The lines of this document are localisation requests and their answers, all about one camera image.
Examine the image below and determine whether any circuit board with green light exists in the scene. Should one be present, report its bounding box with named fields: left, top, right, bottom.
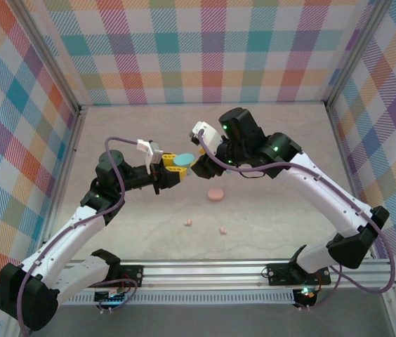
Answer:
left=291, top=286, right=317, bottom=309

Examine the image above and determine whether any aluminium frame rail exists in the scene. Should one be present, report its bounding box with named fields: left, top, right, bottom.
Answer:
left=39, top=105, right=88, bottom=252
left=324, top=101, right=381, bottom=259

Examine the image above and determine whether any thin black wire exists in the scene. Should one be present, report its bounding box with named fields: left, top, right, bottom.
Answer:
left=236, top=167, right=280, bottom=179

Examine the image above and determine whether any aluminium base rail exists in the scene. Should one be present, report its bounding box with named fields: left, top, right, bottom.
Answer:
left=43, top=258, right=396, bottom=293

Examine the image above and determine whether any blue earbud charging case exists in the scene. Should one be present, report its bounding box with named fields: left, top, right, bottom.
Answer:
left=173, top=152, right=196, bottom=169

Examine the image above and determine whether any pink earbud charging case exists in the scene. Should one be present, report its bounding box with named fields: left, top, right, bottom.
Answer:
left=207, top=188, right=225, bottom=203

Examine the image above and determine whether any white slotted cable duct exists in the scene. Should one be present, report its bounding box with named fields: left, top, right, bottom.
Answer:
left=57, top=293, right=296, bottom=306

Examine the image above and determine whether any circuit board with blue light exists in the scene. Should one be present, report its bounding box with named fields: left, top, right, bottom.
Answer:
left=94, top=290, right=131, bottom=307

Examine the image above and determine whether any aluminium frame post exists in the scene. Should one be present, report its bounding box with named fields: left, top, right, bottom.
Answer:
left=382, top=286, right=396, bottom=337
left=324, top=0, right=394, bottom=110
left=10, top=0, right=88, bottom=117

